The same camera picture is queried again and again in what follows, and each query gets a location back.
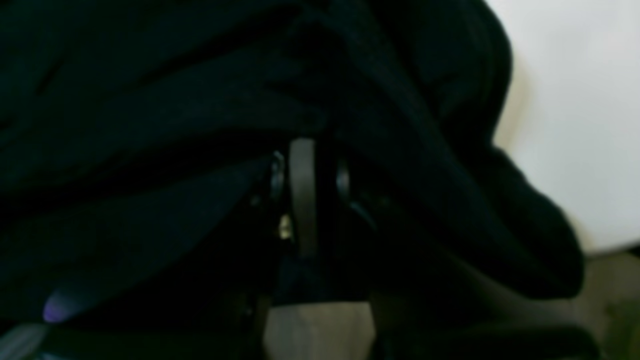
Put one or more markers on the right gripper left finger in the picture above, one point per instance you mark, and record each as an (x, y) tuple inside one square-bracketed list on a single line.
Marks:
[(211, 304)]

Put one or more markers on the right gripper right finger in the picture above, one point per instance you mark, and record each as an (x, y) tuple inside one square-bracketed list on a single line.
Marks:
[(357, 244)]

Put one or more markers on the black T-shirt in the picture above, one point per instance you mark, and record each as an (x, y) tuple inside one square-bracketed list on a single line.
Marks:
[(130, 128)]

